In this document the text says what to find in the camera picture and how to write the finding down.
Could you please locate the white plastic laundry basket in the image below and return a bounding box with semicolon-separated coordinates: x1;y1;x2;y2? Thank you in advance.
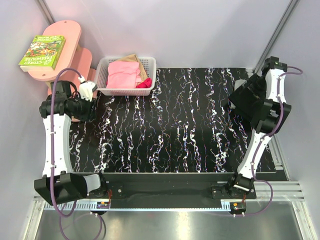
94;56;156;96

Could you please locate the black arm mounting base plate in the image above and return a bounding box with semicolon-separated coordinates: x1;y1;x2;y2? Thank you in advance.
103;172;245;211

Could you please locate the pink tiered wooden shelf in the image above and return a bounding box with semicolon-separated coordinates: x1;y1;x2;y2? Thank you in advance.
28;20;95;95

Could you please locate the beige garment in basket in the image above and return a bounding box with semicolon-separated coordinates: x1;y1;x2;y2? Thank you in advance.
118;54;148;83

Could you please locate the purple cable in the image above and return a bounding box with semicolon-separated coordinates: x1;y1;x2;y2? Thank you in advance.
207;66;304;218
49;67;108;240

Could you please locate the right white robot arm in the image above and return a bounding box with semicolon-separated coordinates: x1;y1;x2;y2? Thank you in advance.
226;56;292;199

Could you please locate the black daisy print t-shirt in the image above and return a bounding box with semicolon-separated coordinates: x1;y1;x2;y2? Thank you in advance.
228;78;265;122

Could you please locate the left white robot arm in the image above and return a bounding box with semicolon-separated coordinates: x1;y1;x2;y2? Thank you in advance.
34;80;108;206

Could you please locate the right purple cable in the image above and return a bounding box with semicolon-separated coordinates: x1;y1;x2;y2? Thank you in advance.
207;66;304;218

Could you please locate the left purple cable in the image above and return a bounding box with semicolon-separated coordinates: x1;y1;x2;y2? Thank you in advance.
49;67;108;240

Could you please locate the pink t-shirt in basket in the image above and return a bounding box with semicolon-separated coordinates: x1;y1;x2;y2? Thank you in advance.
106;61;141;89

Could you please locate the folded grey t-shirt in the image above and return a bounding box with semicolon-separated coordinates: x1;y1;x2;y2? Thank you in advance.
232;79;247;109

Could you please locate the green storey treehouse book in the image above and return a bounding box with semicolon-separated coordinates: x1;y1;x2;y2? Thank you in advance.
19;35;66;72

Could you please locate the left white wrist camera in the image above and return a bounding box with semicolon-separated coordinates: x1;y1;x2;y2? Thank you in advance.
78;76;98;102

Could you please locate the magenta garment in basket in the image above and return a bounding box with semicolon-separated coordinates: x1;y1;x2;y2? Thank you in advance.
136;77;153;89

